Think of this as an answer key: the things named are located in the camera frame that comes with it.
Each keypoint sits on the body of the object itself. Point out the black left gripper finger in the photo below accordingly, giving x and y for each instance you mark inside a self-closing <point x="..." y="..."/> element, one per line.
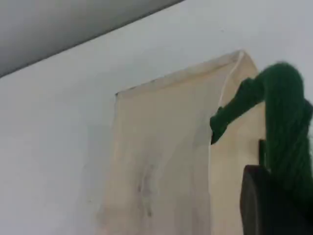
<point x="259" y="210"/>

